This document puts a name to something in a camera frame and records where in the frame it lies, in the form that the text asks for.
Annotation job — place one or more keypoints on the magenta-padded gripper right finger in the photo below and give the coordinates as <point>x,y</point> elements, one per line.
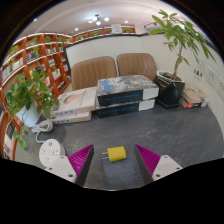
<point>165,166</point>

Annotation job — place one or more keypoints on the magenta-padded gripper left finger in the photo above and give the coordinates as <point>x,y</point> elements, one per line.
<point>63,168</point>

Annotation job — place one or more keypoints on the yellow charger block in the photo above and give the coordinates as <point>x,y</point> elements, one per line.
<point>116,154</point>

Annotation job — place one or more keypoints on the round white power strip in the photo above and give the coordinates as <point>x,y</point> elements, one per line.
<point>50,151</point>

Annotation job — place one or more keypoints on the large white book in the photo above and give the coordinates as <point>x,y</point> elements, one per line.
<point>75,100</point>
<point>71,117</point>

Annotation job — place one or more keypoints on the thick dark blue book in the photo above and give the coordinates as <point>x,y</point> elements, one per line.
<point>123,109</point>
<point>126,87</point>

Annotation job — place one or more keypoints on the small stack of books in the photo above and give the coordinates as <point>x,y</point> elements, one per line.
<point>195,98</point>

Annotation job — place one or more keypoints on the tall plant in black pot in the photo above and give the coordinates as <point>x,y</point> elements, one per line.
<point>170,91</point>

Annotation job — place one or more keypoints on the leafy plant in white pot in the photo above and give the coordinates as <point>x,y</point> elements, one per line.
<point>30,96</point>

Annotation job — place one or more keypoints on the tan padded chair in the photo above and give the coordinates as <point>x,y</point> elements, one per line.
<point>91,71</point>
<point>136,65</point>

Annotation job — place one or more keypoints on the orange wooden bookshelf unit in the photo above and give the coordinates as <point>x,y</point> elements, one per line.
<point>43,56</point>

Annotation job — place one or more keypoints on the recessed ceiling lights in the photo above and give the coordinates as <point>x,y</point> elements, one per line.
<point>76,29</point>

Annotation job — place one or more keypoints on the small white sign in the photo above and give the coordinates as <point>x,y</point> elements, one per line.
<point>116,28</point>

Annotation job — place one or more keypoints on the multi-bulb ceiling lamp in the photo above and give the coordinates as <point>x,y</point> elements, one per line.
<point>98,20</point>

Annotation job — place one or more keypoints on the white wall socket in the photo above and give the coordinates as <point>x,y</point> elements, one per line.
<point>210,76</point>
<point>220,88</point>

